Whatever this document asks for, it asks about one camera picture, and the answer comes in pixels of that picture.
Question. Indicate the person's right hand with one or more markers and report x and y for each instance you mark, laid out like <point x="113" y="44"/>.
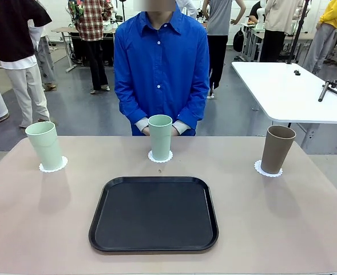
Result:
<point x="145" y="131"/>

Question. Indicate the person's left hand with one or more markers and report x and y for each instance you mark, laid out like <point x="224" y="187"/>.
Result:
<point x="174" y="131"/>

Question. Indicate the light green tall cup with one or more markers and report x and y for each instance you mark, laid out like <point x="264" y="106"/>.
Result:
<point x="45" y="146"/>
<point x="160" y="137"/>

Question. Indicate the white scalloped paper coaster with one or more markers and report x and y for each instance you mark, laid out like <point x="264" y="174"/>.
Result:
<point x="258" y="169"/>
<point x="46" y="170"/>
<point x="151" y="158"/>

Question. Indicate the brown tall cup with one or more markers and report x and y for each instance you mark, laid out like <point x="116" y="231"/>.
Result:
<point x="277" y="151"/>

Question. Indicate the person's right forearm blue sleeve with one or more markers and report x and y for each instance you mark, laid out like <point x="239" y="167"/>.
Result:
<point x="132" y="117"/>

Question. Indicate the person's left forearm blue sleeve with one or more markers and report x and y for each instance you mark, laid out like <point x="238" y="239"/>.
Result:
<point x="188" y="117"/>

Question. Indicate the person in blue shirt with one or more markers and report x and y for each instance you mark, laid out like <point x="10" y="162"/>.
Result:
<point x="159" y="63"/>

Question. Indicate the black plastic tray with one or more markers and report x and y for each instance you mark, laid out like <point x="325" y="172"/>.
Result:
<point x="156" y="217"/>

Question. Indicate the black hanging bag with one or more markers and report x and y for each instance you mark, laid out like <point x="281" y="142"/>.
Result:
<point x="238" y="41"/>

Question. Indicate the white side table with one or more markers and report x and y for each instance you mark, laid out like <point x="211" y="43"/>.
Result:
<point x="285" y="91"/>

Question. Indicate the bystander in grey trousers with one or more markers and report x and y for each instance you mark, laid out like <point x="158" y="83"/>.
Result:
<point x="46" y="63"/>

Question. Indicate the bystander in plaid shirt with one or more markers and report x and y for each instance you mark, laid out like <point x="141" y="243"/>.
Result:
<point x="91" y="23"/>

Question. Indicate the bystander in grey shirt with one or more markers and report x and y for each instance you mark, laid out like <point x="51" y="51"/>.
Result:
<point x="219" y="17"/>

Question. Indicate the wooden desk white legs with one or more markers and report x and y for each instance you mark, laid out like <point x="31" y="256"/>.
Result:
<point x="63" y="29"/>

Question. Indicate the small black clamp piece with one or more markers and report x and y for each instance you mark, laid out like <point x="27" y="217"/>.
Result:
<point x="297" y="72"/>

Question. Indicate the small white background robot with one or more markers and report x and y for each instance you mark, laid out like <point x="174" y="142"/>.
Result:
<point x="260" y="17"/>

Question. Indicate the seated bystander in black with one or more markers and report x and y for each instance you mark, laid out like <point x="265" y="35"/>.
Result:
<point x="254" y="11"/>

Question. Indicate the black metal rod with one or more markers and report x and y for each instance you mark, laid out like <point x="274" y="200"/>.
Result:
<point x="323" y="91"/>

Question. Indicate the bystander in beige shirt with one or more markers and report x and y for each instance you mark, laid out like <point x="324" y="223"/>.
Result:
<point x="279" y="17"/>

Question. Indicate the black tripod pole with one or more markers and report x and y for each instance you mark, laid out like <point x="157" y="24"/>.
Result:
<point x="298" y="34"/>

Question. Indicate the bystander in black shirt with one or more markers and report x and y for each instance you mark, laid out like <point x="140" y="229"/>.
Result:
<point x="11" y="28"/>

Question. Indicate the bystander in yellow hoodie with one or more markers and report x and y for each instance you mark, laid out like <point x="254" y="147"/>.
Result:
<point x="320" y="43"/>

